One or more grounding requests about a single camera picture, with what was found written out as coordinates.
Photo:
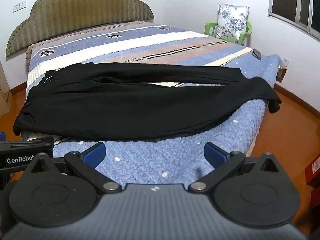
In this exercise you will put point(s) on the striped blue bed blanket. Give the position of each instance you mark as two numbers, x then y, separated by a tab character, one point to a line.
177	160

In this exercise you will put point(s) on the blue floral white pillow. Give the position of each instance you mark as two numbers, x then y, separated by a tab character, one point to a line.
231	22

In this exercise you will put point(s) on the red box on floor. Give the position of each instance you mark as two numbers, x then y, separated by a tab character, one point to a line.
312	173

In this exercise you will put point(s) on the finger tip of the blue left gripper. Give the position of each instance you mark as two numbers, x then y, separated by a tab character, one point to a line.
2	136

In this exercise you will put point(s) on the dark tablet on bed corner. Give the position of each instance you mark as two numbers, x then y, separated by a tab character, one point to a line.
256	54

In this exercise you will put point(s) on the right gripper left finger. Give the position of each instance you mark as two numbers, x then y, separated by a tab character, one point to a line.
83	165

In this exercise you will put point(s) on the black pants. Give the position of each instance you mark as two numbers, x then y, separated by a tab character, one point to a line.
136	101

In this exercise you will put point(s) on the window with metal frame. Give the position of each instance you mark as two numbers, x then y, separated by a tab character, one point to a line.
302	14

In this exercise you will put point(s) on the green plastic chair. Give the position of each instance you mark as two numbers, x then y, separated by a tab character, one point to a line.
211	28

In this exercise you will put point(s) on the white wall switch pair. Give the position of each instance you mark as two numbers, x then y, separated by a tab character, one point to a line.
19	6

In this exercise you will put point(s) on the brown cardboard box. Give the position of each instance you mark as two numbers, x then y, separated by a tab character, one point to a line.
5	94

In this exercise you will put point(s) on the white wall socket low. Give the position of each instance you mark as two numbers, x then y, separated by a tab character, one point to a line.
286	61

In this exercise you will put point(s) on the green upholstered headboard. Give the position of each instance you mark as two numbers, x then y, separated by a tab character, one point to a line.
51	18

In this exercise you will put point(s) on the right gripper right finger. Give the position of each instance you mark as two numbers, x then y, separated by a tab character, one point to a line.
225	165

